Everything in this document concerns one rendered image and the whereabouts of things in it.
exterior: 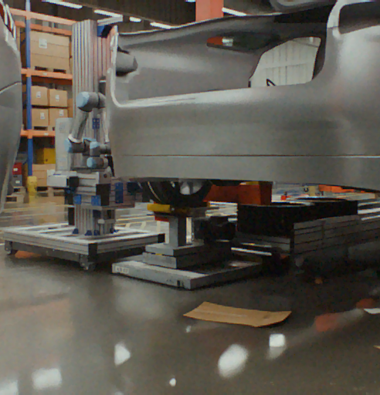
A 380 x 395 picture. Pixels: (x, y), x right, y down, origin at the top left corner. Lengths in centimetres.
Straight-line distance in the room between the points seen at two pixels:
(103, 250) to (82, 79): 146
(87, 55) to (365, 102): 310
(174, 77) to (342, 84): 169
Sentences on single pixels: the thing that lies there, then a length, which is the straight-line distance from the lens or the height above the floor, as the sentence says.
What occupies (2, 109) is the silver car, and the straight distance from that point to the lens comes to 138.
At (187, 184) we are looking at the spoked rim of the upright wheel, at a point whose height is 68.
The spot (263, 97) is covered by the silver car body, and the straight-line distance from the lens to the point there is 266.
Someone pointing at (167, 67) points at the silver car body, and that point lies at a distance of 396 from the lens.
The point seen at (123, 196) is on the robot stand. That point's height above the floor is 56.
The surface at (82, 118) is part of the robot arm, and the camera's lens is 465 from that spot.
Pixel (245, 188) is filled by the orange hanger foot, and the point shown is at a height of 65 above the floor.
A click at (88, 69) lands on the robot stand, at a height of 162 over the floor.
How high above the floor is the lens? 91
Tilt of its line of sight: 4 degrees down
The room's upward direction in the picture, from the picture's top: straight up
